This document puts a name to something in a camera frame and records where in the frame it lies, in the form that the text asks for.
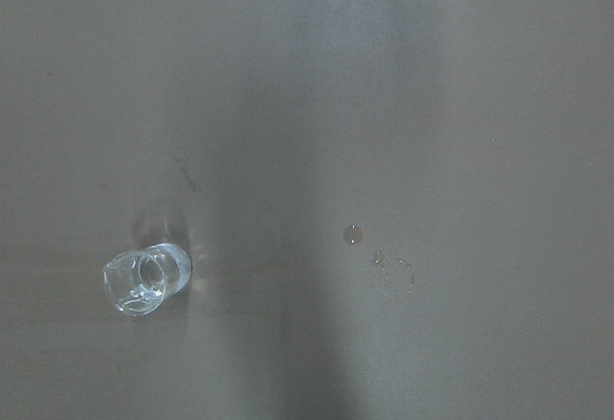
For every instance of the clear glass measuring cup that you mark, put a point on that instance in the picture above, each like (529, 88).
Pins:
(137, 282)

